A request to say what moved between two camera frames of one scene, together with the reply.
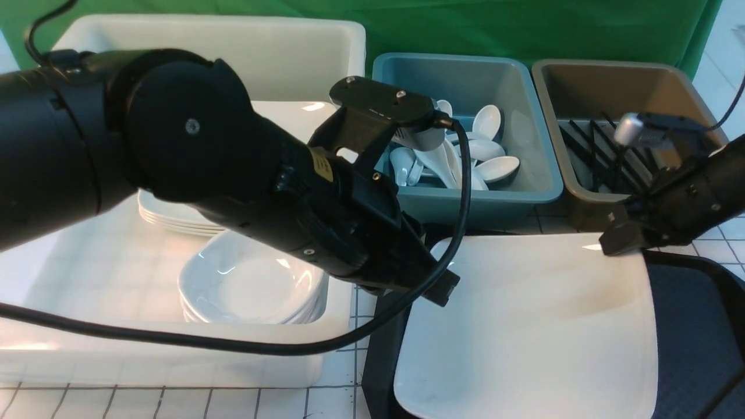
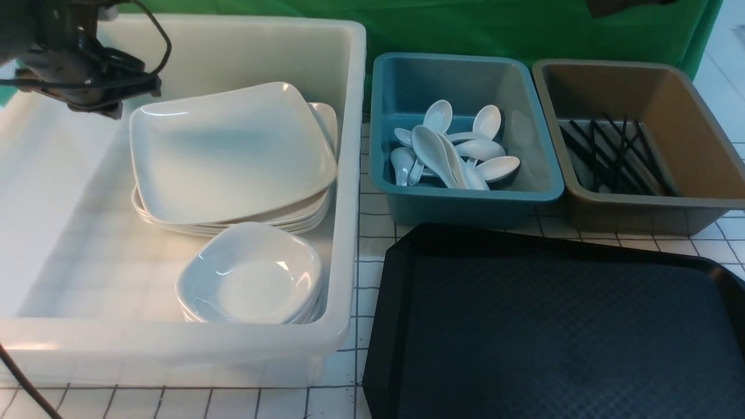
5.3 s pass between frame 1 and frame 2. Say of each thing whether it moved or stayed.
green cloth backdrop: stayed
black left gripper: moved
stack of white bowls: stayed
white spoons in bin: stayed
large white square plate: moved
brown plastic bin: stayed
